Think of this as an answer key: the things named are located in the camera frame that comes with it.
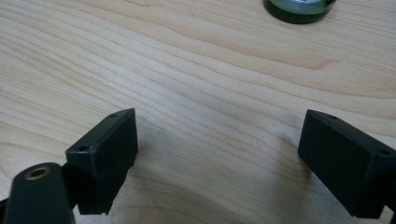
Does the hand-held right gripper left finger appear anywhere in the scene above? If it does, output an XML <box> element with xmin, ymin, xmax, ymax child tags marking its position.
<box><xmin>64</xmin><ymin>107</ymin><xmax>139</xmax><ymax>216</ymax></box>

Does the dark green round container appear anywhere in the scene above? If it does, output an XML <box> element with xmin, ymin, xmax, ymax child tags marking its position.
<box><xmin>262</xmin><ymin>0</ymin><xmax>338</xmax><ymax>25</ymax></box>

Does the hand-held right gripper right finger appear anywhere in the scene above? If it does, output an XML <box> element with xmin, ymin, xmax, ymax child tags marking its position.
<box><xmin>297</xmin><ymin>108</ymin><xmax>396</xmax><ymax>219</ymax></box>

